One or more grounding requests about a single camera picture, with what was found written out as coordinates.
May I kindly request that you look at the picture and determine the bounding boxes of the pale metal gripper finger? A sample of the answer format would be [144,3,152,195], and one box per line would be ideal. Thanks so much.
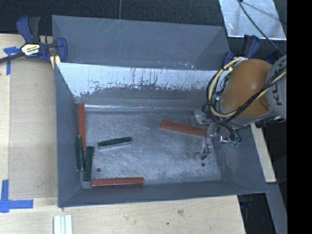
[201,134,229,157]
[194,109,213,132]

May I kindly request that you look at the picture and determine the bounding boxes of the red-brown flat block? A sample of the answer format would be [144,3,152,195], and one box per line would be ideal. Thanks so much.
[91,176,145,188]
[160,120,208,137]
[78,103,87,152]

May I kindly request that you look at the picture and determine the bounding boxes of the pale wood flat board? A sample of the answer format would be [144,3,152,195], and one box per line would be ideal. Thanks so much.
[8,59,59,201]

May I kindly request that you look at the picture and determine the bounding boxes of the dark green flat block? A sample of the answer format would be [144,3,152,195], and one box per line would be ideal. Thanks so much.
[97,136,134,150]
[82,145,96,182]
[74,135,84,173]

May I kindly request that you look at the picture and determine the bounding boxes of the grey metal bin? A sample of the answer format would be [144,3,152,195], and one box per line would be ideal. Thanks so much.
[51,15,270,208]

